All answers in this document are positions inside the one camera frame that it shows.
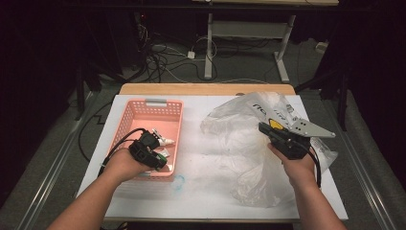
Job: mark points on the white dropper bottle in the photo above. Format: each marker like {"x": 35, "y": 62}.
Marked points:
{"x": 166, "y": 140}

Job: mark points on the pink perforated plastic basket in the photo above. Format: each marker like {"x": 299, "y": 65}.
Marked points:
{"x": 159, "y": 118}

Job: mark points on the white power adapter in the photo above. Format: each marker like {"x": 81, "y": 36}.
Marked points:
{"x": 191, "y": 55}

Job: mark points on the metal floor rail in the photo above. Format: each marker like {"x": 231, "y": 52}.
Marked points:
{"x": 54, "y": 172}
{"x": 360, "y": 172}

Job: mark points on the clear printed plastic bag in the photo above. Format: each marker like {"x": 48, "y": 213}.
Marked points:
{"x": 236, "y": 140}

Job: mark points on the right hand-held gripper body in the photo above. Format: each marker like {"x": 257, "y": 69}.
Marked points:
{"x": 306, "y": 129}

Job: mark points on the black metal stand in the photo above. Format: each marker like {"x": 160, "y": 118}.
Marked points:
{"x": 342, "y": 102}

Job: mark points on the white squeeze tube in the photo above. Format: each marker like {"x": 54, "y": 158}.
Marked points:
{"x": 169, "y": 167}

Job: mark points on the black computer tower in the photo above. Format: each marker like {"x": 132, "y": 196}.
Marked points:
{"x": 142, "y": 22}

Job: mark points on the white metal table frame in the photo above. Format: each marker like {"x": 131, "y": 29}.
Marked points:
{"x": 249, "y": 29}

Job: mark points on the person's right hand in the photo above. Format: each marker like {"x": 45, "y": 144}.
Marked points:
{"x": 298, "y": 172}

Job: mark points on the person's left hand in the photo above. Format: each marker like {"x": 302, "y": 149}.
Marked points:
{"x": 124, "y": 166}

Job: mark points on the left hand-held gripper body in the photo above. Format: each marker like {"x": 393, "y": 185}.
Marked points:
{"x": 140, "y": 152}

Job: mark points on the wooden table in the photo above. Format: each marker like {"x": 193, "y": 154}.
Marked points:
{"x": 207, "y": 89}

